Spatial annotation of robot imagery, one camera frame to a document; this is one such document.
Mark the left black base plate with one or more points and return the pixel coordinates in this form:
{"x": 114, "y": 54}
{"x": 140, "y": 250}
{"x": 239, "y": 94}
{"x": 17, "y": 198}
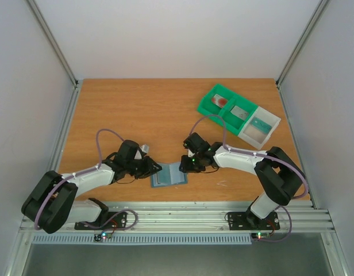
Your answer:
{"x": 109, "y": 221}

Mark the green plastic bin middle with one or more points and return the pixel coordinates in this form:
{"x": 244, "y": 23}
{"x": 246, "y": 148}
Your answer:
{"x": 235, "y": 125}

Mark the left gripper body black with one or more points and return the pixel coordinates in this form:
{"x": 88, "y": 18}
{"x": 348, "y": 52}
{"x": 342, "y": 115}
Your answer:
{"x": 137, "y": 169}

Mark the grey card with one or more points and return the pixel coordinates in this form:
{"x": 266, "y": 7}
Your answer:
{"x": 239, "y": 112}

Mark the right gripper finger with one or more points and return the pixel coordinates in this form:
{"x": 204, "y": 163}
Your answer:
{"x": 188, "y": 169}
{"x": 184, "y": 163}

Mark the green plastic bin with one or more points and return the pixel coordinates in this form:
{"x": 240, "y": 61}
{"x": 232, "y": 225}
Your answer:
{"x": 206, "y": 107}
{"x": 235, "y": 125}

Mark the right small circuit board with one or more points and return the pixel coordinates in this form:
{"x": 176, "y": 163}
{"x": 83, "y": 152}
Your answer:
{"x": 261, "y": 235}

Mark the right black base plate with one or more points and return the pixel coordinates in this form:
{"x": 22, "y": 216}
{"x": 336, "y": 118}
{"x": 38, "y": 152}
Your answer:
{"x": 244, "y": 221}

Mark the white plastic bin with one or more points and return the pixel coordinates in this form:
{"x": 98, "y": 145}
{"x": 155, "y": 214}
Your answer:
{"x": 253, "y": 136}

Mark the left aluminium corner post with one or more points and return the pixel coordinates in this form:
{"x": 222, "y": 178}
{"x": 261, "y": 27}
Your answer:
{"x": 34, "y": 8}

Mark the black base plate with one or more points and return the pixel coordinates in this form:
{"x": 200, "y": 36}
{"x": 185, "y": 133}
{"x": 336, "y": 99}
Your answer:
{"x": 244, "y": 221}
{"x": 109, "y": 221}

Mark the teal card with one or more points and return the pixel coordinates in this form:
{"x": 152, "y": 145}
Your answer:
{"x": 164, "y": 176}
{"x": 261, "y": 125}

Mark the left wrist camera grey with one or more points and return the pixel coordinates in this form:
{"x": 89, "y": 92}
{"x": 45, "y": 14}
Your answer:
{"x": 144, "y": 148}

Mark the right aluminium corner post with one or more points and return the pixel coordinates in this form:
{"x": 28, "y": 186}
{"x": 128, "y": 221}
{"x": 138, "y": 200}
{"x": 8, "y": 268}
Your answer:
{"x": 310, "y": 26}

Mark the red circle card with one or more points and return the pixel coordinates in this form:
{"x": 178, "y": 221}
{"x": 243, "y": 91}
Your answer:
{"x": 219, "y": 100}

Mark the aluminium corner post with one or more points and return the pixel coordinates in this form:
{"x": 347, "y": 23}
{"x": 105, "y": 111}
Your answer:
{"x": 34, "y": 8}
{"x": 310, "y": 26}

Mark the left small circuit board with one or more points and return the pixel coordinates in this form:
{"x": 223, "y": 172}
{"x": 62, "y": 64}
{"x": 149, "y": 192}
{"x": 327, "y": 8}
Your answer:
{"x": 102, "y": 237}

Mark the aluminium rail base frame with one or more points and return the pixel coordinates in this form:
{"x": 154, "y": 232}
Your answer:
{"x": 160, "y": 113}

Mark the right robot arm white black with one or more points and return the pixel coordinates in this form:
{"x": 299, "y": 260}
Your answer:
{"x": 279, "y": 176}

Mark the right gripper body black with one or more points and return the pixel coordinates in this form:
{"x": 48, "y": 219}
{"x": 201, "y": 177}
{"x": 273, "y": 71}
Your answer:
{"x": 190, "y": 164}

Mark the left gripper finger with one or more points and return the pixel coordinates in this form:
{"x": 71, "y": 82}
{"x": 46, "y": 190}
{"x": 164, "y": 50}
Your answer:
{"x": 152, "y": 166}
{"x": 145, "y": 173}

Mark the small circuit board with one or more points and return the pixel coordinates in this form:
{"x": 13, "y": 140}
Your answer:
{"x": 261, "y": 235}
{"x": 102, "y": 237}

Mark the teal card holder wallet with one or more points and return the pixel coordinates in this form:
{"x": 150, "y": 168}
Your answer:
{"x": 177, "y": 177}

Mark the green plastic bin far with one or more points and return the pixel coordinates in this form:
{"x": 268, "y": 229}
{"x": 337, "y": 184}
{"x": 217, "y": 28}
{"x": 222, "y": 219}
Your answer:
{"x": 206, "y": 107}

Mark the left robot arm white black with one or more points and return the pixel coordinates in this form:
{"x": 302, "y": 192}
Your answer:
{"x": 51, "y": 204}

